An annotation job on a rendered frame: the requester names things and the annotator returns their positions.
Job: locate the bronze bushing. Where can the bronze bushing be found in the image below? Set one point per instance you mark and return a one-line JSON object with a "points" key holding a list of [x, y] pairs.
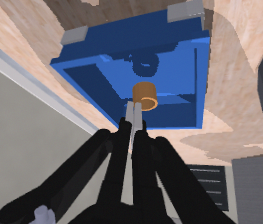
{"points": [[145, 93]]}

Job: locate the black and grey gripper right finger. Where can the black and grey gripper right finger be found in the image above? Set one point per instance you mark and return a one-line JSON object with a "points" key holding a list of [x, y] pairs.
{"points": [[191, 202]]}

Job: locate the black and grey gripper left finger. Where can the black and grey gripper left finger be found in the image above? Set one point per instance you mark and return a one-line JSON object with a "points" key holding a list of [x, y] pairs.
{"points": [[47, 203]]}

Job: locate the blue crate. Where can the blue crate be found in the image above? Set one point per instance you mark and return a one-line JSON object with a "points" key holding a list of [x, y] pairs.
{"points": [[109, 59]]}

